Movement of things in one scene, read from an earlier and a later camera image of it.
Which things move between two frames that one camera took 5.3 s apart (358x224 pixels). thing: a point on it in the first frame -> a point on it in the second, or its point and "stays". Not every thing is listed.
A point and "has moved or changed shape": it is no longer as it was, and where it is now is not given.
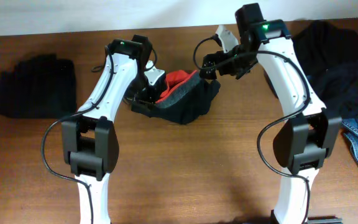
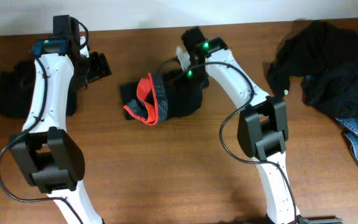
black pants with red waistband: (184, 96) has moved or changed shape
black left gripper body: (142, 101) -> (97, 66)
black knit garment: (320, 46) stays
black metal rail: (325, 219) stays
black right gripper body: (224, 57) -> (194, 79)
